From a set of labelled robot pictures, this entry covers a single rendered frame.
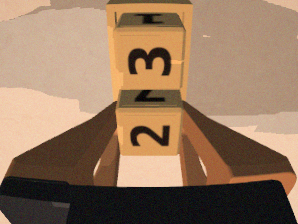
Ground tan number cube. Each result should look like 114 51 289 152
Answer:
113 12 186 90
116 89 184 156

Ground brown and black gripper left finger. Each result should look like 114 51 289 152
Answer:
3 101 120 186

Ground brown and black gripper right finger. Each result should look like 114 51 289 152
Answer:
179 100 297 196

